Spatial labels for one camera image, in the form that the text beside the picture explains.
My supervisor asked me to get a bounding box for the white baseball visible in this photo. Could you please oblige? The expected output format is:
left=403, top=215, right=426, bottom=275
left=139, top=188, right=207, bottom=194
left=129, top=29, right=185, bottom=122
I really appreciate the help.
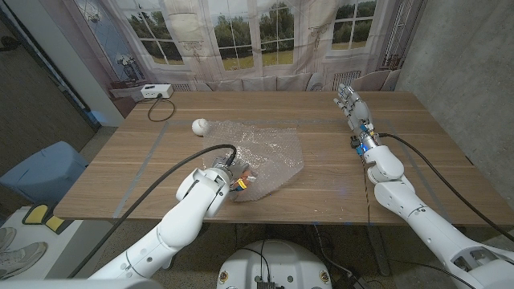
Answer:
left=191, top=118, right=210, bottom=137

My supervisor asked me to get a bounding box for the black power strip cable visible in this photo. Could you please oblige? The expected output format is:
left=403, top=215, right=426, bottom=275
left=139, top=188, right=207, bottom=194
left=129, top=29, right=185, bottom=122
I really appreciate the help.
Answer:
left=146, top=96, right=177, bottom=123

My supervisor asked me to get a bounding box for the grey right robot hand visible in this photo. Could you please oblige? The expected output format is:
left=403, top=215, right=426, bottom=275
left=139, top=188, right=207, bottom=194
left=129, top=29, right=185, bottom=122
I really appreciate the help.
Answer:
left=332, top=83, right=381, bottom=157

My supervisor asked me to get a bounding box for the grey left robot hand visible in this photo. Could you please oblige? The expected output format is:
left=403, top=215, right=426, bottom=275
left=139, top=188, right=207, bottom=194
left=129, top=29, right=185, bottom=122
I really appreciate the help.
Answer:
left=210, top=156, right=259, bottom=194

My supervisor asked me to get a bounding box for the grey table leg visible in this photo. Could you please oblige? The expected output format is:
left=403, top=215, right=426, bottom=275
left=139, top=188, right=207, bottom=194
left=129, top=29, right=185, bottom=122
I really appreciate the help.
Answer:
left=364, top=224, right=393, bottom=276

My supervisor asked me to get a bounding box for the grey sneaker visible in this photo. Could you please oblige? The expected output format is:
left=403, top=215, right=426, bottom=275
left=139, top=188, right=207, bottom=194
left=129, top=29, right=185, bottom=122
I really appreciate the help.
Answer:
left=0, top=240, right=48, bottom=280
left=0, top=226, right=18, bottom=252

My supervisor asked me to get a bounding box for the white floor board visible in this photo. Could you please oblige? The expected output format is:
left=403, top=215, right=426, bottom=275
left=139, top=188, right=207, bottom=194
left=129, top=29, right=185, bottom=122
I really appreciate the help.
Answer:
left=0, top=204, right=117, bottom=280

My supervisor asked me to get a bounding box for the printed window backdrop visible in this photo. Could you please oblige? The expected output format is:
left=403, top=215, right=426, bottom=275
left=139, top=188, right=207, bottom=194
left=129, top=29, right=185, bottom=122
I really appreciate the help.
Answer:
left=74, top=0, right=426, bottom=92

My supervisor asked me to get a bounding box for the black torso cable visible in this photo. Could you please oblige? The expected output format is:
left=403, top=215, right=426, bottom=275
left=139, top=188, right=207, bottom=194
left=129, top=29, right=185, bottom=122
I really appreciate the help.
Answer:
left=239, top=239, right=271, bottom=283

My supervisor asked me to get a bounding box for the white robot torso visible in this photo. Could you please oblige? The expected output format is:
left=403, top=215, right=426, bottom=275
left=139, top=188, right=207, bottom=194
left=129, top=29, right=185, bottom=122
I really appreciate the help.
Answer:
left=216, top=239, right=333, bottom=289

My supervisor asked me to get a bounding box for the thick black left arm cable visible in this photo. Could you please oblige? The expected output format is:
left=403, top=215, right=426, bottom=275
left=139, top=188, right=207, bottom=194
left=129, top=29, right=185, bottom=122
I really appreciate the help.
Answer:
left=67, top=143, right=239, bottom=279

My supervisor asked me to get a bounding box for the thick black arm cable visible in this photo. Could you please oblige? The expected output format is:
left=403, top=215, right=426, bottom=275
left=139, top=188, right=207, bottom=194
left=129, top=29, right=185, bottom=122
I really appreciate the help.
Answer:
left=378, top=132, right=514, bottom=243
left=67, top=143, right=239, bottom=279

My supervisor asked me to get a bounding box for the clear bubble wrap sheet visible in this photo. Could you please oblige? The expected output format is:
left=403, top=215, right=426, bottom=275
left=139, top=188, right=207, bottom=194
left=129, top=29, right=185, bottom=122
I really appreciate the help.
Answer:
left=202, top=120, right=305, bottom=203

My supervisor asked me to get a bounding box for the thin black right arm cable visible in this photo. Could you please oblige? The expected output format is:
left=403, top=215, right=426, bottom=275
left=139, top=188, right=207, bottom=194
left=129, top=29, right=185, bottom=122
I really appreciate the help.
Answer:
left=361, top=157, right=371, bottom=226

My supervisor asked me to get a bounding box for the black floor cable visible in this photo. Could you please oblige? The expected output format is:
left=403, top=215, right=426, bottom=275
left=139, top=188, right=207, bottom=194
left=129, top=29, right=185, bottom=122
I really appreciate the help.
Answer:
left=312, top=224, right=365, bottom=289

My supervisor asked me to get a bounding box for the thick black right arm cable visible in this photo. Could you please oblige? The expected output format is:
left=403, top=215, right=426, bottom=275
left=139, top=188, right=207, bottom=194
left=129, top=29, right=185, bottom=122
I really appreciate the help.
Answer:
left=378, top=132, right=514, bottom=243

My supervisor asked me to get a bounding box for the yellow black foot pedal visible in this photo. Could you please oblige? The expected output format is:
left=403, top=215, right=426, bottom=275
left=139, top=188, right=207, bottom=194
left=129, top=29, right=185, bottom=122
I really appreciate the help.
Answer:
left=22, top=203, right=50, bottom=225
left=43, top=214, right=75, bottom=235

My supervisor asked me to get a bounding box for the white power strip box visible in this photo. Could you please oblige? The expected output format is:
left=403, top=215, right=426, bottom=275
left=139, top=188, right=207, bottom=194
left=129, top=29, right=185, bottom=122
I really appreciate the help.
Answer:
left=141, top=83, right=174, bottom=99

